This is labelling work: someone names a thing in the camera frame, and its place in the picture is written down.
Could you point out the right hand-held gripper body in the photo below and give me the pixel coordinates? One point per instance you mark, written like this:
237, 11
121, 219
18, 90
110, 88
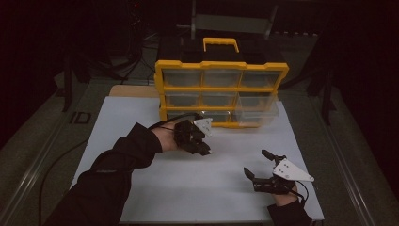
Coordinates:
284, 175

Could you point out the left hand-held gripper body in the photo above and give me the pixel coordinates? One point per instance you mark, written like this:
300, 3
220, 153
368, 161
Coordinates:
189, 133

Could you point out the clear plastic drawer bin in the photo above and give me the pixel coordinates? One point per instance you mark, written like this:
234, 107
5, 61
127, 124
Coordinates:
255, 108

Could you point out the yellow black organizer cabinet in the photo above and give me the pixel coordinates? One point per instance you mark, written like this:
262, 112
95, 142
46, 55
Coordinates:
221, 65

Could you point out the person's right hand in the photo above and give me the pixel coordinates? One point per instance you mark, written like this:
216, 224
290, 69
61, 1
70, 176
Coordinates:
287, 197

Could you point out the person's left hand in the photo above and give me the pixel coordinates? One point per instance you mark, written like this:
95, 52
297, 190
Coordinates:
166, 138

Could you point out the white board sheet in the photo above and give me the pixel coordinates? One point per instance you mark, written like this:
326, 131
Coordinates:
219, 175

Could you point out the set of clear drawers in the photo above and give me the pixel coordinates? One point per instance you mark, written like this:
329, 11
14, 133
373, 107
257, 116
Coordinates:
182, 78

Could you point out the wooden board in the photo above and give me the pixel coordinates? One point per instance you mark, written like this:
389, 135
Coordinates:
131, 91

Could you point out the black metal stand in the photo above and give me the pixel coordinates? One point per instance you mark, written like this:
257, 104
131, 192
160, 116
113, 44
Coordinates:
326, 94

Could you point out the black tripod stand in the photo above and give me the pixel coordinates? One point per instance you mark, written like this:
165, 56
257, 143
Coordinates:
103, 67

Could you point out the aluminium floor rail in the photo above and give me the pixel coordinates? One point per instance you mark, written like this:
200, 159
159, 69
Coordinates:
345, 163
34, 163

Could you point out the black floor bracket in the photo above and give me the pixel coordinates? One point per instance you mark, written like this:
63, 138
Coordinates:
81, 117

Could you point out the grey metal frame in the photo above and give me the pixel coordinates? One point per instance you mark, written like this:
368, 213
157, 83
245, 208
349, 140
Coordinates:
232, 22

